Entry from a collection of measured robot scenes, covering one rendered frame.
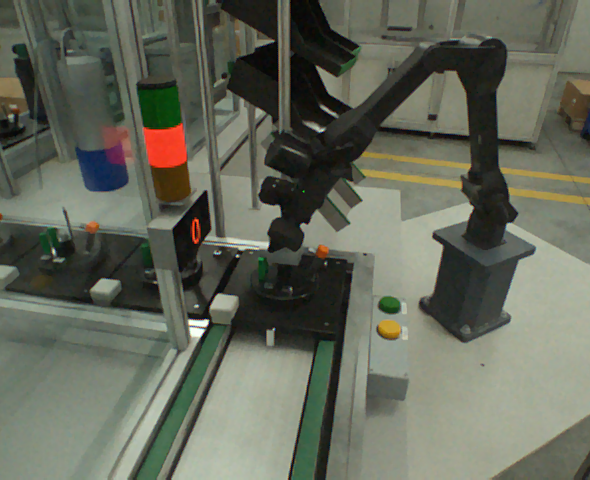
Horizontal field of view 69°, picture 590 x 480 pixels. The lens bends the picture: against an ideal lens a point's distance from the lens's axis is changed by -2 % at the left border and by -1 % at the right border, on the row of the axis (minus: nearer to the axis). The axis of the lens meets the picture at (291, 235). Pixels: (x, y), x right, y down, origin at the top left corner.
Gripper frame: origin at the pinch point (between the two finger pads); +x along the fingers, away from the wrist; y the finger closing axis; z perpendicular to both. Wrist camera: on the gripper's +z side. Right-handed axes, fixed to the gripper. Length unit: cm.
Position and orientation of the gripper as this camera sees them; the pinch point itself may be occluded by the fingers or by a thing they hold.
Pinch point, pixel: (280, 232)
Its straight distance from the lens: 83.6
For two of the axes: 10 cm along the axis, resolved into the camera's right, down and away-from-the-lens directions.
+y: -1.9, 5.2, -8.3
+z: -8.4, -5.2, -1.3
